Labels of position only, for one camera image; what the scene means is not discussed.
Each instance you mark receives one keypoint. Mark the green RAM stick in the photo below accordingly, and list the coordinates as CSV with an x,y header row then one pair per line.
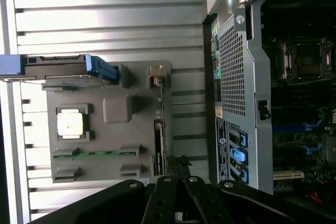
x,y
97,154

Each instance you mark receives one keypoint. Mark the blue card retention clip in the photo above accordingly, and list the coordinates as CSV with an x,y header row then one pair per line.
x,y
238,155

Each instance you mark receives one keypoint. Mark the CPU socket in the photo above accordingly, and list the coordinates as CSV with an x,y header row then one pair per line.
x,y
304,58

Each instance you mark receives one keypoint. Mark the silver CPU chip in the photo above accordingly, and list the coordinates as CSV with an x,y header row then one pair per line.
x,y
69,125

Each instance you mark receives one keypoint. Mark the black and grey PC case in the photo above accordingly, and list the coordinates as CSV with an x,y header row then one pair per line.
x,y
249,90

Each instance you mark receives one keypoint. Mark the grey plastic parts rack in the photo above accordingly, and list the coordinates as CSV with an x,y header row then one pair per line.
x,y
113,134

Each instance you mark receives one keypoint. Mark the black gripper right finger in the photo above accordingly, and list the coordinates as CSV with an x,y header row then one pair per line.
x,y
204,203

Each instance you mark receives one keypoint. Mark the hard disk with blue caddy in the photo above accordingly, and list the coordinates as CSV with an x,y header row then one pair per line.
x,y
57,68

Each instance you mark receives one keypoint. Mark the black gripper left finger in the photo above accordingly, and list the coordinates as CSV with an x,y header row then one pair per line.
x,y
160,200

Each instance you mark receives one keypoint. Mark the green motherboard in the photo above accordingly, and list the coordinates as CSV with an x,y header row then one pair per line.
x,y
294,140

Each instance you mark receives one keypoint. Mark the white expansion slot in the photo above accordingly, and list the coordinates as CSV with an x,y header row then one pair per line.
x,y
287,175

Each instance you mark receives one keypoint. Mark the long blue expansion slot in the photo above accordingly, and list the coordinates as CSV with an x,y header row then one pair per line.
x,y
294,127

